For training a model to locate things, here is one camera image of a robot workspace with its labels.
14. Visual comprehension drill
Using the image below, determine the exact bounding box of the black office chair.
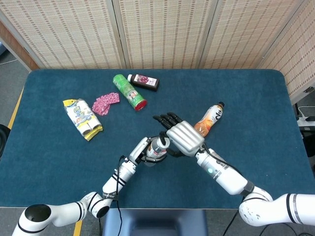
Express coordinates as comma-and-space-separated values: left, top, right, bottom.
302, 131, 315, 173

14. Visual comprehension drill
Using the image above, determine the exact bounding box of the woven bamboo screen panel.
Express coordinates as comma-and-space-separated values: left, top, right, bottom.
0, 0, 127, 71
258, 0, 315, 104
118, 0, 216, 69
199, 0, 310, 69

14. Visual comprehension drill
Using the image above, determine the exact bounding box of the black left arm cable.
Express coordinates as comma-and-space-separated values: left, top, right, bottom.
115, 155, 128, 236

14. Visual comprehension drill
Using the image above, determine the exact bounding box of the white power strip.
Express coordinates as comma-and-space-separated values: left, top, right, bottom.
296, 105, 315, 127

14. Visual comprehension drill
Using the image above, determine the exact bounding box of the dark juice bottle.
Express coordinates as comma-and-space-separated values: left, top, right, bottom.
127, 73, 160, 92

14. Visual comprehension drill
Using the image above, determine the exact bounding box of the orange juice bottle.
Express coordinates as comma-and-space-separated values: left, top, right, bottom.
193, 101, 225, 137

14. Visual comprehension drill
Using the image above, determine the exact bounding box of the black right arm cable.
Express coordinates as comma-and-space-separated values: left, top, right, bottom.
201, 144, 279, 236

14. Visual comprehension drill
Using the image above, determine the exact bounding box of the brown wooden partition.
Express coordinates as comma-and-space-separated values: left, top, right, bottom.
0, 21, 40, 71

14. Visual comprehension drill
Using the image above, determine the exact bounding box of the yellow white snack pack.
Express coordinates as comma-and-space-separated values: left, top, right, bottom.
63, 98, 104, 142

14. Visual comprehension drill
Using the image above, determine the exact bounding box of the blue table mat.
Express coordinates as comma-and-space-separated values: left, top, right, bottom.
0, 68, 315, 209

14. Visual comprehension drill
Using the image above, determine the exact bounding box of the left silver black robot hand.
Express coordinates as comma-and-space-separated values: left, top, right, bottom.
128, 136, 169, 168

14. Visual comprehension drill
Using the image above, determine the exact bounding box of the black round object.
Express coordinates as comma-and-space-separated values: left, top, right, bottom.
0, 124, 11, 158

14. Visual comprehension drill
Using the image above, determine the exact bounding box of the pink patterned packet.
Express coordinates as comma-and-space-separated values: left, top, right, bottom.
92, 92, 121, 116

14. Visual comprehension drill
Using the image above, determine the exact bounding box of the transparent plastic water bottle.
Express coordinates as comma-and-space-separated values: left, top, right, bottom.
147, 137, 170, 166

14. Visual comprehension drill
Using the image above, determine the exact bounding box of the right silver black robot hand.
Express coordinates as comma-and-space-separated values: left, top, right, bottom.
153, 112, 205, 157

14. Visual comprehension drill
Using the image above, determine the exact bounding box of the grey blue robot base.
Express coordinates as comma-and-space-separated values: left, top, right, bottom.
102, 208, 209, 236

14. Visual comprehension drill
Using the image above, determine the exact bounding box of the green can red lid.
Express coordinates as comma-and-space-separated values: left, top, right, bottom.
112, 74, 148, 112

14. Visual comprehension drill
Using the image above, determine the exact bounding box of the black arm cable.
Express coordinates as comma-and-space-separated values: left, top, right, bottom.
201, 144, 279, 236
115, 155, 128, 236

